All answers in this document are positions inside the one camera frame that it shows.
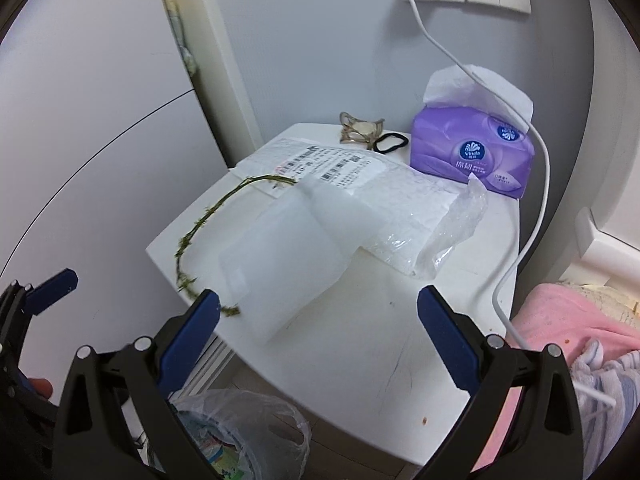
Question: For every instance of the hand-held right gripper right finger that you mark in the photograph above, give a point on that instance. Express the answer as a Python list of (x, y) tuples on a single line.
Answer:
[(447, 335)]

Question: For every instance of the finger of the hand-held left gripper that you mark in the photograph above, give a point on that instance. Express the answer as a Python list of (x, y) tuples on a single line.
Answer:
[(50, 287)]

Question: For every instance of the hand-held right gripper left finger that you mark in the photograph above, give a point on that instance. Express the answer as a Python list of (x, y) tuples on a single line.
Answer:
[(192, 340)]

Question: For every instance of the clear plastic trash bag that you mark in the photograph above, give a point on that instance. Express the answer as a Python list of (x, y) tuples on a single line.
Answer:
[(240, 410)]

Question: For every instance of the green twig wreath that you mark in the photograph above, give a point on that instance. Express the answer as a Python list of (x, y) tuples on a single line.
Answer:
[(181, 251)]

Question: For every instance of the translucent plastic bag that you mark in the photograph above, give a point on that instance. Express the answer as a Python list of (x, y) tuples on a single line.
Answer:
[(290, 270)]

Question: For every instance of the bubble mailer with label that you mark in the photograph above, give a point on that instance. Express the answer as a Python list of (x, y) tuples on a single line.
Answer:
[(390, 210)]

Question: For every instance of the person's left hand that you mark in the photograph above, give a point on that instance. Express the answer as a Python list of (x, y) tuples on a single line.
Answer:
[(42, 387)]

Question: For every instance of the white nightstand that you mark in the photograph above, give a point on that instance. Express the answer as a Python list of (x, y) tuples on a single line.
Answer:
[(375, 335)]

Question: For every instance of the pink blanket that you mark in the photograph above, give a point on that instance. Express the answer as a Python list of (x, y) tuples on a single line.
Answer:
[(560, 310)]

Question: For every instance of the striped cloth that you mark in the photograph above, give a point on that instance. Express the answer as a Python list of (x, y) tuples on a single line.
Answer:
[(615, 385)]

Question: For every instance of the white bed headboard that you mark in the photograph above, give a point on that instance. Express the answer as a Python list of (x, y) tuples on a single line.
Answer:
[(605, 250)]

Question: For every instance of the grey wardrobe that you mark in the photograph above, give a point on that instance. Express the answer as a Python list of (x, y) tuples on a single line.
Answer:
[(100, 110)]

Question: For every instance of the purple tissue pack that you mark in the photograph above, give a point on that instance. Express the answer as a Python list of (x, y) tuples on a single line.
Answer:
[(450, 145)]

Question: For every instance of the beige hair claw clip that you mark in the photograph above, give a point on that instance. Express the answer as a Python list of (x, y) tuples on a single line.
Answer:
[(357, 130)]

